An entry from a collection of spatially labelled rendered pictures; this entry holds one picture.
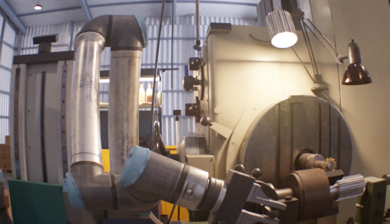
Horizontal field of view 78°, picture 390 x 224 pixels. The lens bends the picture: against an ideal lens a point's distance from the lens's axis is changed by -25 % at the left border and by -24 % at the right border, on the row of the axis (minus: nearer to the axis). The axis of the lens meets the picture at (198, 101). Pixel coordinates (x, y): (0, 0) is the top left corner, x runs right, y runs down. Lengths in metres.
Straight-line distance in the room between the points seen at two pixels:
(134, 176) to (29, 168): 0.89
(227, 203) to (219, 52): 0.82
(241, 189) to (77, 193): 0.36
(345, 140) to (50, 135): 1.32
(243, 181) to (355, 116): 1.04
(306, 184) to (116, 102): 0.67
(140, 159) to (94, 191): 0.16
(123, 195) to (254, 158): 0.66
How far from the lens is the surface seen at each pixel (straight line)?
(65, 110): 1.26
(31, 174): 1.41
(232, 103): 1.29
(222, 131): 1.24
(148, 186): 0.59
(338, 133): 1.38
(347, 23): 1.67
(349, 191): 1.14
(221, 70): 1.30
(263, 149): 1.22
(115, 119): 1.02
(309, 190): 0.98
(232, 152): 1.27
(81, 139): 0.74
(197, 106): 1.38
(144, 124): 3.40
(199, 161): 1.18
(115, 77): 1.01
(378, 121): 1.69
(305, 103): 1.28
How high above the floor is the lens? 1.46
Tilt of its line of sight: 5 degrees up
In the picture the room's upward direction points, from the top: 1 degrees counter-clockwise
